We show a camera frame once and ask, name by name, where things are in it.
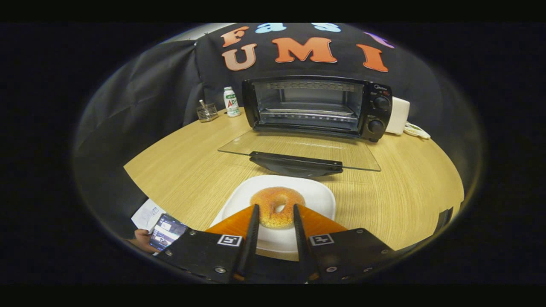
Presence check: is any dark chair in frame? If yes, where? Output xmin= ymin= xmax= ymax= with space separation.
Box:
xmin=435 ymin=207 xmax=454 ymax=233

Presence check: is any glass toaster oven door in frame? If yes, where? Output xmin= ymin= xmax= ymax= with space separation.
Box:
xmin=218 ymin=130 xmax=381 ymax=178

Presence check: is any white square plate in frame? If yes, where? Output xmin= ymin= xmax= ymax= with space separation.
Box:
xmin=209 ymin=175 xmax=337 ymax=254

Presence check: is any black backdrop cloth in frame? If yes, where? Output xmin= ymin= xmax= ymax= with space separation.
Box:
xmin=73 ymin=23 xmax=444 ymax=239

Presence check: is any clear glass holder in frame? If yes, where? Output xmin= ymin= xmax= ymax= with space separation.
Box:
xmin=197 ymin=100 xmax=219 ymax=123

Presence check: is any sugared donut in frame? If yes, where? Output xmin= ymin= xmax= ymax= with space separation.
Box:
xmin=250 ymin=186 xmax=306 ymax=229

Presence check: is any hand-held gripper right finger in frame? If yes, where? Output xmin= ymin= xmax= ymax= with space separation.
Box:
xmin=293 ymin=204 xmax=395 ymax=284

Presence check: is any black toaster oven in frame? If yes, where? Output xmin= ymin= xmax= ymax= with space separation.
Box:
xmin=218 ymin=75 xmax=393 ymax=178

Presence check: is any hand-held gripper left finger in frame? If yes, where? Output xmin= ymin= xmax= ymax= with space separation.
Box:
xmin=156 ymin=204 xmax=261 ymax=284

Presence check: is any white bottle green label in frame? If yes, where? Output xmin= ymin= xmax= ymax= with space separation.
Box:
xmin=224 ymin=87 xmax=241 ymax=118

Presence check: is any white boxy appliance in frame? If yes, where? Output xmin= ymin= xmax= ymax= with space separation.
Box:
xmin=386 ymin=97 xmax=411 ymax=135

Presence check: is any white paper sheet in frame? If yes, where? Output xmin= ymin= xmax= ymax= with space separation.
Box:
xmin=131 ymin=198 xmax=167 ymax=233

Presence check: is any black smartphone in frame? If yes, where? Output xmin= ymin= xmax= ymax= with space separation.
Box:
xmin=149 ymin=213 xmax=189 ymax=252

